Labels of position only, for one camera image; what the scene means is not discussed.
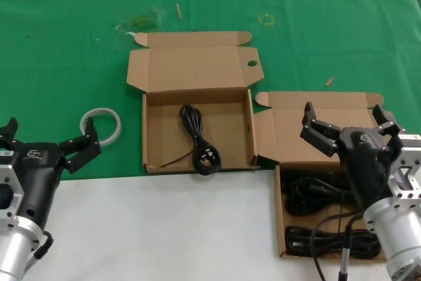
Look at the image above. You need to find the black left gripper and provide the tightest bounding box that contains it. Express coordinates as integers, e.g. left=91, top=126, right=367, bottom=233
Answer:
left=0, top=116, right=102, bottom=230

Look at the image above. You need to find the green cloth mat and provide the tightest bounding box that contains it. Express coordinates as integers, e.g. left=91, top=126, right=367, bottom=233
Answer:
left=0, top=0, right=421, bottom=182

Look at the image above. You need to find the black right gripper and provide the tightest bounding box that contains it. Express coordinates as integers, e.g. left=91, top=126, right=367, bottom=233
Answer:
left=299, top=101, right=409, bottom=208

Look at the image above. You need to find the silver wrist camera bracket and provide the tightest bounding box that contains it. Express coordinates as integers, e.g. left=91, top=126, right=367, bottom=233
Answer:
left=387, top=132, right=421, bottom=200
left=0, top=151, right=26, bottom=226

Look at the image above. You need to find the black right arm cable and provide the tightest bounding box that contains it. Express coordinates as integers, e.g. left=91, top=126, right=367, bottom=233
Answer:
left=310, top=210, right=366, bottom=281

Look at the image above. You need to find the clear plastic wrapper scrap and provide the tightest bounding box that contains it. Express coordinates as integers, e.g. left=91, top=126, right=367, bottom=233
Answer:
left=114, top=7, right=167, bottom=32

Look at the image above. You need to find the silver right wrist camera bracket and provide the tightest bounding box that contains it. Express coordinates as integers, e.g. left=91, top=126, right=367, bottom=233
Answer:
left=387, top=132, right=421, bottom=200

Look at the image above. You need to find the open cardboard box with dot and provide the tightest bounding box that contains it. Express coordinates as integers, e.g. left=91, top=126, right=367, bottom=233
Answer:
left=126, top=30, right=265, bottom=175

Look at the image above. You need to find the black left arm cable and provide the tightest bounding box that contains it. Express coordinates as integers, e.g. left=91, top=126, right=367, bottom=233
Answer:
left=32, top=230, right=54, bottom=261

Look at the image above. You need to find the black power cable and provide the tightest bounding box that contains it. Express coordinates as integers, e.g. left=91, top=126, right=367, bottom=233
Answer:
left=284, top=226, right=383, bottom=259
left=282, top=170, right=361, bottom=218
left=180, top=104, right=224, bottom=176

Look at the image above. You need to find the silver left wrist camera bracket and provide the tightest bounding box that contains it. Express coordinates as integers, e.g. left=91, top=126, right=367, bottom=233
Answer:
left=0, top=151, right=26, bottom=226

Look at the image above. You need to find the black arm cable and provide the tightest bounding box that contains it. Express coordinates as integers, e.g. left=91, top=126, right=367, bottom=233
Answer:
left=32, top=230, right=54, bottom=261
left=310, top=210, right=366, bottom=281

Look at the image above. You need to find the clear tape roll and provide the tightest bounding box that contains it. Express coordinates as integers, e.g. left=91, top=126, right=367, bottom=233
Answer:
left=80, top=107, right=122, bottom=147

